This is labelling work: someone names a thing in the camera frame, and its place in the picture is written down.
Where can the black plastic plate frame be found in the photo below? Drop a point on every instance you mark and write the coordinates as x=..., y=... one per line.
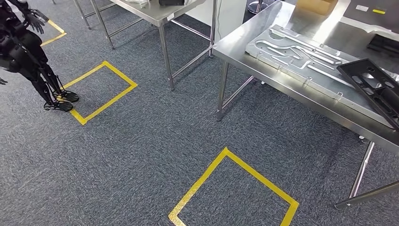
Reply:
x=383, y=45
x=352, y=73

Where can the stainless steel workbench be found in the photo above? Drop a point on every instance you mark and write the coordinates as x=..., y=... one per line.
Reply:
x=265, y=65

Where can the yellow floor tape square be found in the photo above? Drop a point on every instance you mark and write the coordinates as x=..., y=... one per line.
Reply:
x=115, y=93
x=202, y=181

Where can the white panel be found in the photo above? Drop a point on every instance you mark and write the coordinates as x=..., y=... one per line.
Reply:
x=230, y=18

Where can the cluttered steel table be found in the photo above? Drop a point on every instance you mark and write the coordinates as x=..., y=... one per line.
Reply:
x=156, y=14

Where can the black flat item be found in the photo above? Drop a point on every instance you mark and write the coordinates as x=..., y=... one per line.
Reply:
x=171, y=2

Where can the machined aluminium fixture plate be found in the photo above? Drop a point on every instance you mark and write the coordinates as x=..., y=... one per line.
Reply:
x=296, y=50

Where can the black pole stand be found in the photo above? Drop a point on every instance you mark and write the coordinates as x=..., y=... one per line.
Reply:
x=257, y=7

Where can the clear plastic bag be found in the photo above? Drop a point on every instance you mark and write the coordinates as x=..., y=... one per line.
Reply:
x=137, y=2

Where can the brown cardboard box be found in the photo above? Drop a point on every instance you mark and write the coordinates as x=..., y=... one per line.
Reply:
x=315, y=6

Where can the black humanoid robot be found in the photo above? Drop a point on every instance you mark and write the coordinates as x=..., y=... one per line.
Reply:
x=25, y=56

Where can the dark grey flat case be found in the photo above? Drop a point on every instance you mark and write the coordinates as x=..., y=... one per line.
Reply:
x=367, y=15

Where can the bare steel table frame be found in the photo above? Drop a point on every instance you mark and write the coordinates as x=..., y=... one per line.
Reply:
x=81, y=14

